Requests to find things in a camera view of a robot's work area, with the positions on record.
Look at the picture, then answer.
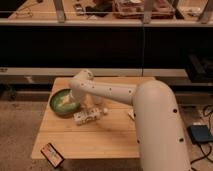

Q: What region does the green ceramic bowl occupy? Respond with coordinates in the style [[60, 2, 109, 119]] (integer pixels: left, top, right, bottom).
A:
[[49, 88, 80, 117]]

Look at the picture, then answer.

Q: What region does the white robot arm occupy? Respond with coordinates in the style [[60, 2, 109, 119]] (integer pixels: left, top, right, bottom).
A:
[[69, 69, 191, 171]]

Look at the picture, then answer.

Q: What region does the black cable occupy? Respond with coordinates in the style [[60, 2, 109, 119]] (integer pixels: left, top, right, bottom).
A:
[[189, 104, 213, 171]]

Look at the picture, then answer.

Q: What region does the black foot pedal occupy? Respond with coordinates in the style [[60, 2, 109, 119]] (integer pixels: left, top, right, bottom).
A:
[[187, 125, 213, 144]]

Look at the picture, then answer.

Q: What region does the wooden table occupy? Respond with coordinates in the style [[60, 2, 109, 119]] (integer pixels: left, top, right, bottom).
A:
[[31, 76, 158, 161]]

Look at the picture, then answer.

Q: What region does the white plastic bottle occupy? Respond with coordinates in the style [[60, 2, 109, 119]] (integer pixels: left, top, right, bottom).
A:
[[74, 107, 108, 125]]

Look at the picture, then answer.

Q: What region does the metal shelf rack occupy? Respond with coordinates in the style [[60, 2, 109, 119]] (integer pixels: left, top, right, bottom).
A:
[[0, 0, 213, 27]]

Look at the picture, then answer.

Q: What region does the white sponge block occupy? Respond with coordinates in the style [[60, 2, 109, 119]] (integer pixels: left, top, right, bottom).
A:
[[128, 109, 135, 121]]

